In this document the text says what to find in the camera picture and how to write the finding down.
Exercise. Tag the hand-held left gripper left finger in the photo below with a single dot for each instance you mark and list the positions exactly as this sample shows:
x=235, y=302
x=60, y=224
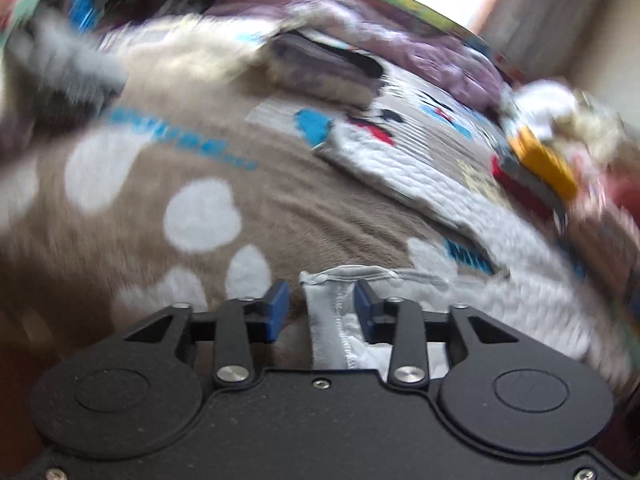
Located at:
x=278, y=311

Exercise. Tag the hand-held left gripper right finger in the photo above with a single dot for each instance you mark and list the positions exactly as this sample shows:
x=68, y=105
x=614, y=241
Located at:
x=362, y=311

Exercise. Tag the light grey garment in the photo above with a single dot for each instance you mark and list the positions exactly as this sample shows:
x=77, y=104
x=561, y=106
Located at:
x=327, y=305

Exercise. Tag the white quilted printed cloth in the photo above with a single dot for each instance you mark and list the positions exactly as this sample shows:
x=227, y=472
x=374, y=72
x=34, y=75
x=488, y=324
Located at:
x=450, y=210

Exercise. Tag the brown paw print blanket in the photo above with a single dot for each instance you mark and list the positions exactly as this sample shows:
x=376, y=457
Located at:
x=150, y=185

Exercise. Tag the yellow cloth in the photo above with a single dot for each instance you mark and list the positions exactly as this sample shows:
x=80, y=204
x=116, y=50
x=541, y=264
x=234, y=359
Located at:
x=547, y=162

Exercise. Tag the dark grey folded cloth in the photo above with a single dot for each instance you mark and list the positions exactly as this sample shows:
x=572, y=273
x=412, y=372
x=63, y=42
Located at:
x=320, y=67

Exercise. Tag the purple cloth pile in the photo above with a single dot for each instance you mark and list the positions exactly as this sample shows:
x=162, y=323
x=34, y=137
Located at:
x=430, y=55

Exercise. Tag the white crumpled cloth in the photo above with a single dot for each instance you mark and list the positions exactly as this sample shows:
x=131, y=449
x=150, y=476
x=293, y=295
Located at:
x=547, y=105

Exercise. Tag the beige curtain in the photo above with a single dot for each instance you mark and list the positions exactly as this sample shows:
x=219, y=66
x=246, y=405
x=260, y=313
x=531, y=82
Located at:
x=545, y=10

